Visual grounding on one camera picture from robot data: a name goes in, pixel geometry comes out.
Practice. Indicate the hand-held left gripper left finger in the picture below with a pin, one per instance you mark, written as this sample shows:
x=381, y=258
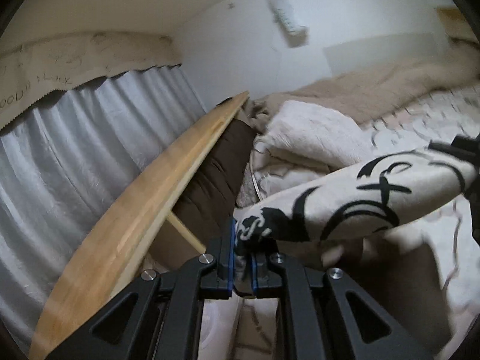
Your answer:
x=231, y=247

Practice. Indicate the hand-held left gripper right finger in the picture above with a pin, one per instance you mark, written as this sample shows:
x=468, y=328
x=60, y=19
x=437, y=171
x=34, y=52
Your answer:
x=262, y=281

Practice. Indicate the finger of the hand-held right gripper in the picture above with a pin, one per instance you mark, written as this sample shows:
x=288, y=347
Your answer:
x=467, y=150

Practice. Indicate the black and white print garment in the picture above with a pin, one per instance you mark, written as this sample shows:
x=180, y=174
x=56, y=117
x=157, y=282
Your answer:
x=375, y=195

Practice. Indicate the cream folded garment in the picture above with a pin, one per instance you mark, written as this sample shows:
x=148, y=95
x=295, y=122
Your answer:
x=217, y=326

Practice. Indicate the brown cushion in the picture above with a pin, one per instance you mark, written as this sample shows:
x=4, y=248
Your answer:
x=217, y=165

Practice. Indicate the wooden headboard shelf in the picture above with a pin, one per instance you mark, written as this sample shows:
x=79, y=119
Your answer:
x=150, y=195

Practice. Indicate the beige fluffy comforter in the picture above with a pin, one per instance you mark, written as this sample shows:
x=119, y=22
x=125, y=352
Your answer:
x=375, y=86

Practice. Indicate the bear print bed sheet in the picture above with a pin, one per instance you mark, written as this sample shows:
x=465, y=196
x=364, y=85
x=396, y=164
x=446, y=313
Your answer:
x=461, y=270

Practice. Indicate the white fluffy pillow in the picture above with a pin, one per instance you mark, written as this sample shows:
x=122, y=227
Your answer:
x=307, y=131

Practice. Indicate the grey curtain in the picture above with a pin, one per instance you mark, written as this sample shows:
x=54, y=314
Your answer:
x=75, y=150

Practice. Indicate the beige curtain valance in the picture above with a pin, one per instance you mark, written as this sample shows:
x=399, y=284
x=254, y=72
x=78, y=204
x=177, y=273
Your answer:
x=75, y=60

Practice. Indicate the white wall device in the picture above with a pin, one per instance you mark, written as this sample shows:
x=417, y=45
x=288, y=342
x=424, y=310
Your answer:
x=288, y=18

